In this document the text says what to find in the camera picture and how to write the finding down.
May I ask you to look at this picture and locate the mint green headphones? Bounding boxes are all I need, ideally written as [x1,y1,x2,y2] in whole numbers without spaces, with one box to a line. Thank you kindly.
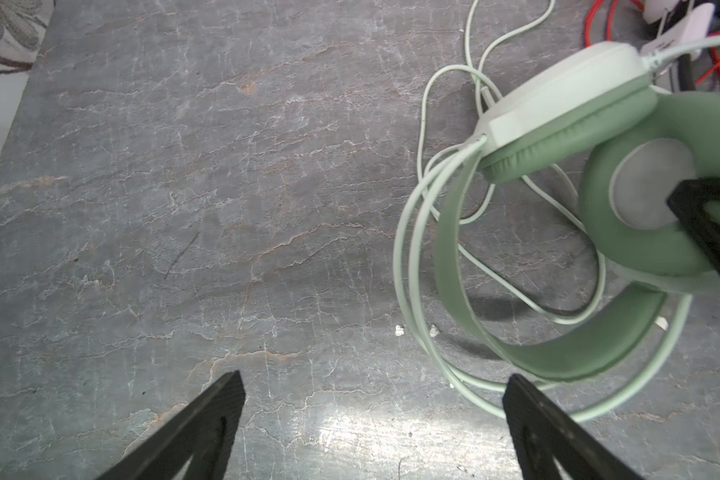
[392,31,720,421]

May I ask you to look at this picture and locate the white black headphones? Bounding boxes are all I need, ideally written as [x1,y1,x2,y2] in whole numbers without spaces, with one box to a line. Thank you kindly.
[640,0,720,55]

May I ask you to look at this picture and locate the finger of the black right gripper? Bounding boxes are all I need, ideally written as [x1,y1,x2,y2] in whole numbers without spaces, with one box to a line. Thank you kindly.
[667,178,720,277]

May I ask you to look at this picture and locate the red headphone cable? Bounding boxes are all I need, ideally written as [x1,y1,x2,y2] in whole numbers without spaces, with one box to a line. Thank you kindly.
[583,0,720,93]

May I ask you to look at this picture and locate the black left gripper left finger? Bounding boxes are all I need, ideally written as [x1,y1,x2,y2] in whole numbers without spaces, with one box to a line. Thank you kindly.
[101,371,246,479]

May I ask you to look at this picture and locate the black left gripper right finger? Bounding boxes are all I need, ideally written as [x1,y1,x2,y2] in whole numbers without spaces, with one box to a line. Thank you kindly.
[502,374,641,480]

